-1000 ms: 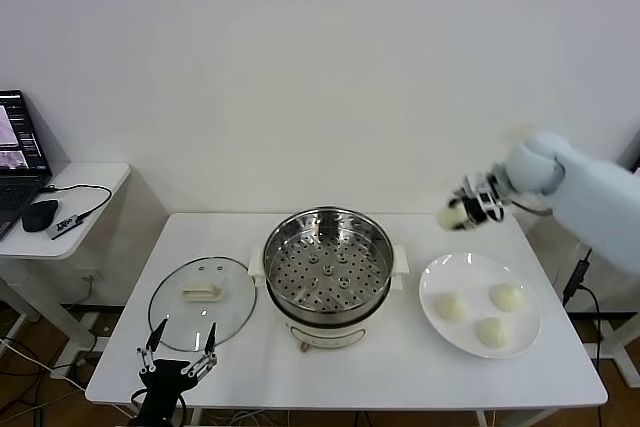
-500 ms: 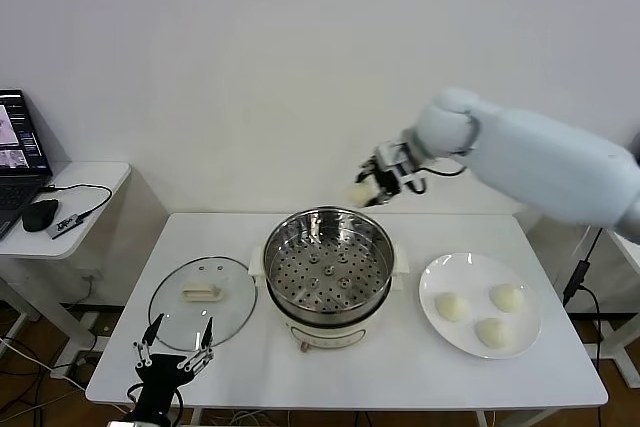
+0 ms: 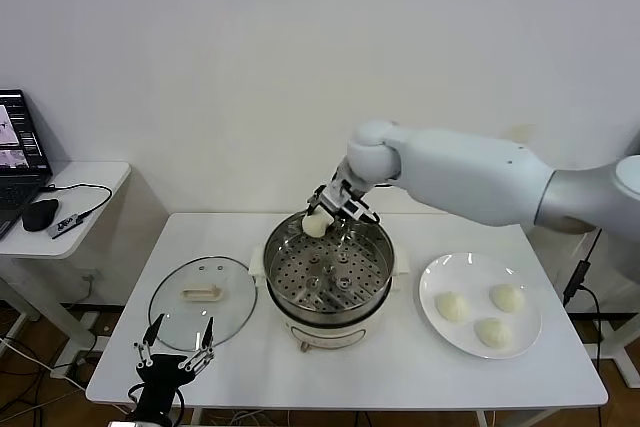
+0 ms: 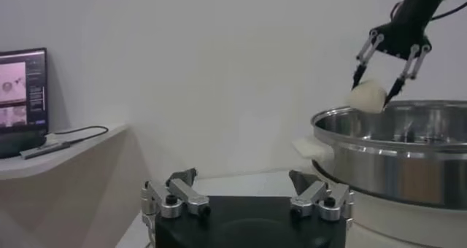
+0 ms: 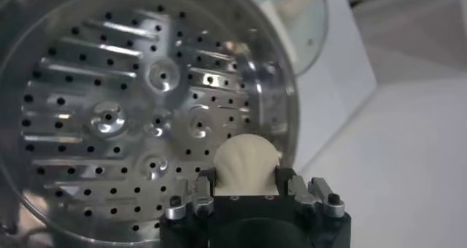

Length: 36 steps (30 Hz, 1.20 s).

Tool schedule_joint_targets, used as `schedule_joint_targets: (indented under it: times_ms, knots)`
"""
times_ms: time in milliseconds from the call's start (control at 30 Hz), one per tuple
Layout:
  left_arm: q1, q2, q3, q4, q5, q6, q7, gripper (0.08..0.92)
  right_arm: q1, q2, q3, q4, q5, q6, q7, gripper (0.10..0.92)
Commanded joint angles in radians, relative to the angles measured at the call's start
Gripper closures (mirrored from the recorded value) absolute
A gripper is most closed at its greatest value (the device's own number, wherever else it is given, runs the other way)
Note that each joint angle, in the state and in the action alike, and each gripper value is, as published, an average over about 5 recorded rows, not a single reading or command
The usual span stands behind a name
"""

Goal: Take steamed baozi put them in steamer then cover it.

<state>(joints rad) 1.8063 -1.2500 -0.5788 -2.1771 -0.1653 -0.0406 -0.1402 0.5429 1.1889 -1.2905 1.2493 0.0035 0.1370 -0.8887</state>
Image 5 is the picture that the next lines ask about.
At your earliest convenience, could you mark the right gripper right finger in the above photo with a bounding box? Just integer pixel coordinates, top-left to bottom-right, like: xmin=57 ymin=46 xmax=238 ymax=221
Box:
xmin=275 ymin=167 xmax=346 ymax=220

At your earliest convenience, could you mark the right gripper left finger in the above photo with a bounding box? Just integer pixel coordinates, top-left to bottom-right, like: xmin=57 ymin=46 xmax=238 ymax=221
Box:
xmin=163 ymin=168 xmax=219 ymax=221

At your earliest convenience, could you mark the white steamed baozi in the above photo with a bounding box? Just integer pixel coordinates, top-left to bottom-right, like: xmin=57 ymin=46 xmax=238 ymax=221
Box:
xmin=212 ymin=133 xmax=282 ymax=196

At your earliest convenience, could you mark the glass lid with cream handle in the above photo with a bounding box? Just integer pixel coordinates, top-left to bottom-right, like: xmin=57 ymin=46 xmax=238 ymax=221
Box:
xmin=233 ymin=0 xmax=329 ymax=77

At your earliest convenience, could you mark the stainless steel steamer basket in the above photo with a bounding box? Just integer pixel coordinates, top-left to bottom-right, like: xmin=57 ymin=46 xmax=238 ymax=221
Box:
xmin=0 ymin=0 xmax=300 ymax=245

